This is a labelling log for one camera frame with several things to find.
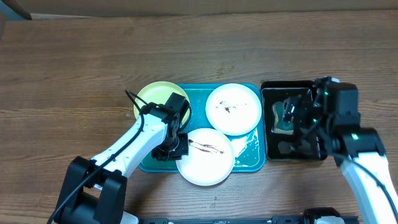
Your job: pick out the black water tub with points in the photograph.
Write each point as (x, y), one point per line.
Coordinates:
(289, 147)

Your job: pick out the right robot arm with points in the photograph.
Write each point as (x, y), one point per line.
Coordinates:
(334, 117)

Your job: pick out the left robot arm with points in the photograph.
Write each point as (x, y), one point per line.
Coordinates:
(94, 190)

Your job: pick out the white plate with streak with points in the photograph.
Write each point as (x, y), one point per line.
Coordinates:
(210, 158)

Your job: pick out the teal yellow sponge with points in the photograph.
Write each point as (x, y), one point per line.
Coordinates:
(280, 126)

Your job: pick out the yellow-green plate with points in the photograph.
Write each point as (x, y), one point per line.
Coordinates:
(159, 92)

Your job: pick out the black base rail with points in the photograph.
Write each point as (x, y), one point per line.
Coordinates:
(276, 219)

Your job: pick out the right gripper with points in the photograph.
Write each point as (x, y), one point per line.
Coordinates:
(304, 107)

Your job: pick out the white plate with sauce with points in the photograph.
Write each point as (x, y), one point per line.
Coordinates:
(233, 109)

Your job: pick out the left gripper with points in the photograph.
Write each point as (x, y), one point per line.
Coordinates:
(183, 149)

